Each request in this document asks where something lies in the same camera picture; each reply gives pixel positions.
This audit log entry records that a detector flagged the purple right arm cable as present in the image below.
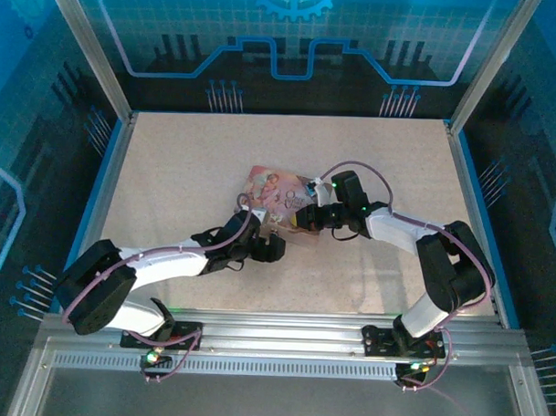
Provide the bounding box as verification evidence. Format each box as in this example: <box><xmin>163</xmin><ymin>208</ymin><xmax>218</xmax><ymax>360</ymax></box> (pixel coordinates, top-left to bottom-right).
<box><xmin>310</xmin><ymin>160</ymin><xmax>501</xmax><ymax>395</ymax></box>

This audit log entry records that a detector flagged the aluminium corner post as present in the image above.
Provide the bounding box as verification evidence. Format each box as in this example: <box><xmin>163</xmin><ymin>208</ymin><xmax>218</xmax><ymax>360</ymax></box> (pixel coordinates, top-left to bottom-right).
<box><xmin>37</xmin><ymin>0</ymin><xmax>139</xmax><ymax>122</ymax></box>
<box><xmin>447</xmin><ymin>0</ymin><xmax>541</xmax><ymax>138</ymax></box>

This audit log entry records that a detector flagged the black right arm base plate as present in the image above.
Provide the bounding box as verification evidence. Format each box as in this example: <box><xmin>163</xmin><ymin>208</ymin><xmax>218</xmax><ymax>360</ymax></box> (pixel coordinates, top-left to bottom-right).
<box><xmin>361</xmin><ymin>323</ymin><xmax>454</xmax><ymax>361</ymax></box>

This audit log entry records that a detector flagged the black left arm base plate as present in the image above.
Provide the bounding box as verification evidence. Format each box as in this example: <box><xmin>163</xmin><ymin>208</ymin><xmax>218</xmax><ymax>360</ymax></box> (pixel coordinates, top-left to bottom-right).
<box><xmin>119</xmin><ymin>317</ymin><xmax>205</xmax><ymax>352</ymax></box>

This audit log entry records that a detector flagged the left status light board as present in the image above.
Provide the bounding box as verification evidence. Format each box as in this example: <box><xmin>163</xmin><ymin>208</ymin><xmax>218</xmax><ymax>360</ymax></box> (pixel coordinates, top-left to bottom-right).
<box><xmin>140</xmin><ymin>347</ymin><xmax>173</xmax><ymax>370</ymax></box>

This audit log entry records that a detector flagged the aluminium right corner post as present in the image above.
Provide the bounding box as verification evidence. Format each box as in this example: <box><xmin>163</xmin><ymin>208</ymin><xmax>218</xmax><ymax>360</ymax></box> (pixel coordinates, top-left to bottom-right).
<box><xmin>447</xmin><ymin>0</ymin><xmax>541</xmax><ymax>138</ymax></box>

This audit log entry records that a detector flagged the right status light board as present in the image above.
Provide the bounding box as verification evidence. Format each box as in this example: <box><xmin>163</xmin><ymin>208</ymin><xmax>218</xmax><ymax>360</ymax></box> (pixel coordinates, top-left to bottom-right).
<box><xmin>395</xmin><ymin>359</ymin><xmax>432</xmax><ymax>382</ymax></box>

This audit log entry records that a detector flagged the aluminium front frame beam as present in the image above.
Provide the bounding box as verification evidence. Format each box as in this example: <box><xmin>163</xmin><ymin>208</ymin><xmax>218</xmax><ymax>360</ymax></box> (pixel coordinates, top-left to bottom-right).
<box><xmin>34</xmin><ymin>301</ymin><xmax>531</xmax><ymax>371</ymax></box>

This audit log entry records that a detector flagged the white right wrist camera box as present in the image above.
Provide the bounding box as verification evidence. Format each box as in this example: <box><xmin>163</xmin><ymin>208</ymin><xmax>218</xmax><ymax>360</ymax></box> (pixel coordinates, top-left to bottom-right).
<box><xmin>307</xmin><ymin>175</ymin><xmax>334</xmax><ymax>209</ymax></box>

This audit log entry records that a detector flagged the aluminium left corner post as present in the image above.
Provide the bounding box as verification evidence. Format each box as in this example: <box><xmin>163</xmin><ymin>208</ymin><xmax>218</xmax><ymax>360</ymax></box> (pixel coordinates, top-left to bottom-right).
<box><xmin>37</xmin><ymin>0</ymin><xmax>139</xmax><ymax>122</ymax></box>

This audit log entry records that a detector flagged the slotted aluminium cable rail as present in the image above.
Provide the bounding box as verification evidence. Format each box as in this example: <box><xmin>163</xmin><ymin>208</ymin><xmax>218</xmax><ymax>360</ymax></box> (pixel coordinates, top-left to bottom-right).
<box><xmin>51</xmin><ymin>350</ymin><xmax>404</xmax><ymax>383</ymax></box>

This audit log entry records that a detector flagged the status light board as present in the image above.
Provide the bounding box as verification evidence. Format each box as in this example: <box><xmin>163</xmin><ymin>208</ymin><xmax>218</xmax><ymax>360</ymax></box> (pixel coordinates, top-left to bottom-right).
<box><xmin>140</xmin><ymin>347</ymin><xmax>173</xmax><ymax>370</ymax></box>
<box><xmin>395</xmin><ymin>359</ymin><xmax>432</xmax><ymax>382</ymax></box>

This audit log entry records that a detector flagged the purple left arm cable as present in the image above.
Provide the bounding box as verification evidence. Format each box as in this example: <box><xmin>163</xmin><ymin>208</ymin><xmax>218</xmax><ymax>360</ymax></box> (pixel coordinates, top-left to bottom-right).
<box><xmin>59</xmin><ymin>187</ymin><xmax>257</xmax><ymax>387</ymax></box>

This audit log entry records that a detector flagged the pink illustrated diary book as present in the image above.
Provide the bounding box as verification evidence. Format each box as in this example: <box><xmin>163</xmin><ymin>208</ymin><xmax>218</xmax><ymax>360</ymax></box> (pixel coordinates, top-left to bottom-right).
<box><xmin>233</xmin><ymin>163</ymin><xmax>325</xmax><ymax>248</ymax></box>

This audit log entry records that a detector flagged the aluminium left side rail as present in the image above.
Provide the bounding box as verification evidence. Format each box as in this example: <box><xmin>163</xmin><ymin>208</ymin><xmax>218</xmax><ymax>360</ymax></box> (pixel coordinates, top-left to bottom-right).
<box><xmin>58</xmin><ymin>109</ymin><xmax>140</xmax><ymax>315</ymax></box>

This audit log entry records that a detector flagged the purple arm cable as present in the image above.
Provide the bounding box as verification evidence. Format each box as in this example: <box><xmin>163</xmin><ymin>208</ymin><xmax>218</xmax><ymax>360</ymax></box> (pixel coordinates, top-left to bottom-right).
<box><xmin>310</xmin><ymin>160</ymin><xmax>501</xmax><ymax>395</ymax></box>
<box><xmin>59</xmin><ymin>187</ymin><xmax>257</xmax><ymax>387</ymax></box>

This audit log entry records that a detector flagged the aluminium right side rail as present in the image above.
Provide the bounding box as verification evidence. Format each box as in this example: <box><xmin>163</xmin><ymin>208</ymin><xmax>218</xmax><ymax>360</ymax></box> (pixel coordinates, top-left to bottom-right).
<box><xmin>436</xmin><ymin>120</ymin><xmax>530</xmax><ymax>330</ymax></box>

